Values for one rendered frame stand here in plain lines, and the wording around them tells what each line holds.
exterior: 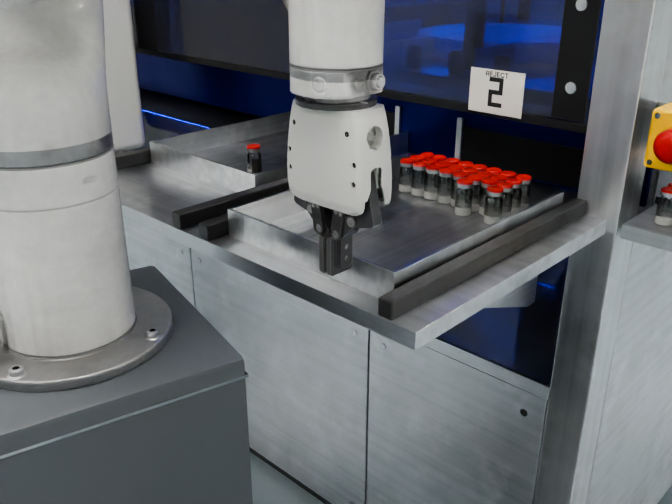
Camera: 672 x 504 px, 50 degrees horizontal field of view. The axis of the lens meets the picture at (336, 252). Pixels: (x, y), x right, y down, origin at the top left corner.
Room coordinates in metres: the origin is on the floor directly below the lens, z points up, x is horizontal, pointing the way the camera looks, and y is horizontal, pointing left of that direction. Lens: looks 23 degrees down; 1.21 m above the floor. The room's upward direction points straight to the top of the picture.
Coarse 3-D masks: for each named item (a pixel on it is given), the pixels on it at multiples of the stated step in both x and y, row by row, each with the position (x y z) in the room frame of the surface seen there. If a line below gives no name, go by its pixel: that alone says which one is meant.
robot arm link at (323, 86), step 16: (304, 80) 0.62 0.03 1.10; (320, 80) 0.62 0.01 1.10; (336, 80) 0.61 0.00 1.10; (352, 80) 0.62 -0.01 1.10; (368, 80) 0.63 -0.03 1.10; (384, 80) 0.64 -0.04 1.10; (304, 96) 0.62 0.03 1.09; (320, 96) 0.62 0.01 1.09; (336, 96) 0.61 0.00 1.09; (352, 96) 0.62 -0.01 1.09; (368, 96) 0.64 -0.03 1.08
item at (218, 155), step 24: (264, 120) 1.30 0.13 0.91; (288, 120) 1.34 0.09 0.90; (168, 144) 1.15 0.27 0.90; (192, 144) 1.18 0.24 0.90; (216, 144) 1.22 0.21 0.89; (240, 144) 1.23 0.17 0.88; (264, 144) 1.23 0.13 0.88; (168, 168) 1.09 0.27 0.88; (192, 168) 1.05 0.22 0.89; (216, 168) 1.00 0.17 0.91; (240, 168) 1.09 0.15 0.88; (264, 168) 1.09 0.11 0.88
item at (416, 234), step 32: (288, 192) 0.88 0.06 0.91; (256, 224) 0.77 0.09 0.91; (288, 224) 0.84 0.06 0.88; (384, 224) 0.84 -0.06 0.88; (416, 224) 0.84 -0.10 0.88; (448, 224) 0.84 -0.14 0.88; (480, 224) 0.84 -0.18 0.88; (512, 224) 0.79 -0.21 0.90; (288, 256) 0.73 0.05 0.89; (352, 256) 0.67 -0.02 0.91; (384, 256) 0.74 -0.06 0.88; (416, 256) 0.74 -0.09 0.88; (448, 256) 0.69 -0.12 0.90; (384, 288) 0.64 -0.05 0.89
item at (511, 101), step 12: (480, 72) 1.01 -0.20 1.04; (492, 72) 0.99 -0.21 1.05; (504, 72) 0.98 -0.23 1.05; (480, 84) 1.00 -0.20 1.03; (492, 84) 0.99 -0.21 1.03; (504, 84) 0.98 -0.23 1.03; (516, 84) 0.97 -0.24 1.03; (480, 96) 1.00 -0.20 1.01; (492, 96) 0.99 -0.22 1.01; (504, 96) 0.98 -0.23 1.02; (516, 96) 0.96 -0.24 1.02; (468, 108) 1.02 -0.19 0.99; (480, 108) 1.00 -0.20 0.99; (492, 108) 0.99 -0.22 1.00; (504, 108) 0.98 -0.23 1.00; (516, 108) 0.96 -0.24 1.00
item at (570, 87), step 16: (576, 0) 0.92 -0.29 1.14; (592, 0) 0.90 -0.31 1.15; (576, 16) 0.92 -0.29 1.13; (592, 16) 0.90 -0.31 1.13; (576, 32) 0.92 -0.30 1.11; (592, 32) 0.90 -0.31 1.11; (560, 48) 0.93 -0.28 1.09; (576, 48) 0.91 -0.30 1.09; (592, 48) 0.90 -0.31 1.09; (560, 64) 0.93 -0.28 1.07; (576, 64) 0.91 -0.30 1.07; (560, 80) 0.92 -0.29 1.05; (576, 80) 0.91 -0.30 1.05; (560, 96) 0.92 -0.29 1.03; (576, 96) 0.91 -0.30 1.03; (560, 112) 0.92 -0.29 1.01; (576, 112) 0.91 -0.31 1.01
